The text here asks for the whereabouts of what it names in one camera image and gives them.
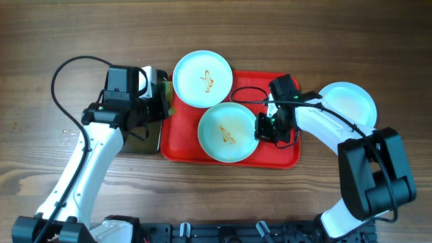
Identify white plate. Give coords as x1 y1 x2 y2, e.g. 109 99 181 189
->
197 102 259 163
319 82 377 127
172 50 234 108

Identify green yellow sponge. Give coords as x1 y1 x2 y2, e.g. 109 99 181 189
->
162 82 175 117

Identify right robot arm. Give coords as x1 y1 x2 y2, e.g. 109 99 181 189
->
255 75 416 242

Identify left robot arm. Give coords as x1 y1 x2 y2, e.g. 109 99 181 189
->
11 65 172 242

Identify black water tray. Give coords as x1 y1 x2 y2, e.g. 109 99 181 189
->
119 69 169 155

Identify red serving tray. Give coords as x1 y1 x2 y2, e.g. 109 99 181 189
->
160 71 301 169

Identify left black cable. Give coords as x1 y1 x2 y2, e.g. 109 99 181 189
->
33 55 113 243

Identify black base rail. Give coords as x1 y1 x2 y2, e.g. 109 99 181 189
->
134 219 376 243

